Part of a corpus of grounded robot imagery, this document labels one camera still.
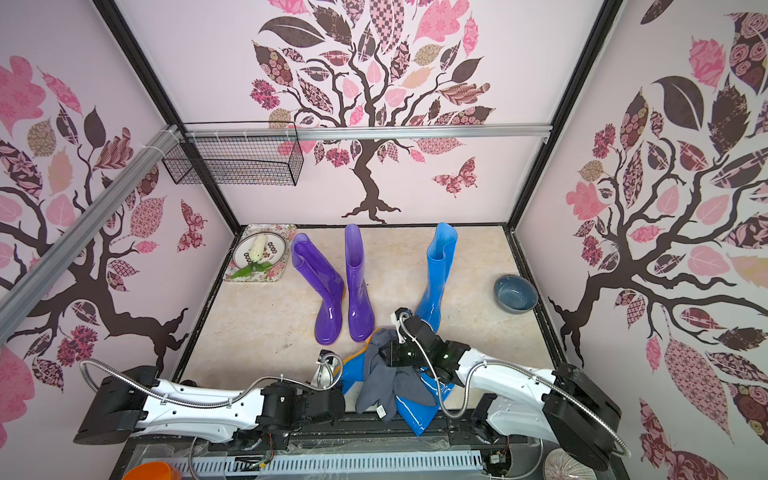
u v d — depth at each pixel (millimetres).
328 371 669
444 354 602
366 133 937
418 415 742
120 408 453
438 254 854
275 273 1065
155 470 649
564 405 415
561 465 683
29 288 513
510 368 496
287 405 561
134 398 473
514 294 977
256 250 1069
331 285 942
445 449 715
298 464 697
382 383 740
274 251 1108
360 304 899
